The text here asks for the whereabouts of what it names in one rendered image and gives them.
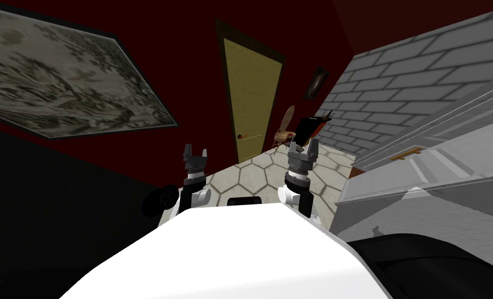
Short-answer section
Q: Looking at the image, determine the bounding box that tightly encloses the golden cupboard handle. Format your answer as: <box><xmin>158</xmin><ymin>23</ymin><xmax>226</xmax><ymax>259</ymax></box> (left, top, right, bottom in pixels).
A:
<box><xmin>389</xmin><ymin>146</ymin><xmax>424</xmax><ymax>162</ymax></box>

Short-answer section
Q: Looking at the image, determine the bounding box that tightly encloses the yellow wooden door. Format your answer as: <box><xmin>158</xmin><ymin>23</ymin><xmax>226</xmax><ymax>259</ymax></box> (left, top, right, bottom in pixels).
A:
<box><xmin>223</xmin><ymin>38</ymin><xmax>284</xmax><ymax>164</ymax></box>

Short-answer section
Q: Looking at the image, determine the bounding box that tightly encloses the large framed landscape painting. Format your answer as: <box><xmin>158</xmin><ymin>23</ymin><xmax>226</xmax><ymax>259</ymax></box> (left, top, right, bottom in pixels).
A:
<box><xmin>0</xmin><ymin>4</ymin><xmax>179</xmax><ymax>140</ymax></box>

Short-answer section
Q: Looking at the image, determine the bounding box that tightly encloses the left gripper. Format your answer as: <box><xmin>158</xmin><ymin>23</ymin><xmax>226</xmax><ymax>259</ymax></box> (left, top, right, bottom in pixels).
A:
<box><xmin>183</xmin><ymin>144</ymin><xmax>209</xmax><ymax>172</ymax></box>

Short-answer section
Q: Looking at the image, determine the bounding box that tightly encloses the small dark framed picture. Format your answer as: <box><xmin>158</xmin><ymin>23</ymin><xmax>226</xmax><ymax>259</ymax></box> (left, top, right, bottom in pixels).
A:
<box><xmin>303</xmin><ymin>66</ymin><xmax>330</xmax><ymax>101</ymax></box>

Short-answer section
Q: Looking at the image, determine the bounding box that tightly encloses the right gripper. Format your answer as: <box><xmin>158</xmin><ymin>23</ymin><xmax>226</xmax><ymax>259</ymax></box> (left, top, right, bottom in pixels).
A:
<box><xmin>287</xmin><ymin>139</ymin><xmax>320</xmax><ymax>172</ymax></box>

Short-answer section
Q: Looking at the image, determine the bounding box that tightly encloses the black chair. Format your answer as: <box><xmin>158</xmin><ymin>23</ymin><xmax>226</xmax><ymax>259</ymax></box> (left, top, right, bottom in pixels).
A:
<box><xmin>293</xmin><ymin>110</ymin><xmax>334</xmax><ymax>150</ymax></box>

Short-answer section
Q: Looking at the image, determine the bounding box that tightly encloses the grey cupboard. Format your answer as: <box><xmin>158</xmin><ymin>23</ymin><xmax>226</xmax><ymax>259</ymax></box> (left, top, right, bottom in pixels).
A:
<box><xmin>328</xmin><ymin>70</ymin><xmax>493</xmax><ymax>254</ymax></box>

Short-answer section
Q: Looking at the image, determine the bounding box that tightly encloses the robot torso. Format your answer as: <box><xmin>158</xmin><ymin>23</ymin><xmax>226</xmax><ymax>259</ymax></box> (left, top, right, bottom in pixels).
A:
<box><xmin>59</xmin><ymin>197</ymin><xmax>392</xmax><ymax>299</ymax></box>

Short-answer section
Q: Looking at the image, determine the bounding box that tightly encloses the wooden round-back chair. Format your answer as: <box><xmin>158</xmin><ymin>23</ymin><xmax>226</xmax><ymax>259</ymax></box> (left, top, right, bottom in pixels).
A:
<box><xmin>271</xmin><ymin>105</ymin><xmax>298</xmax><ymax>155</ymax></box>

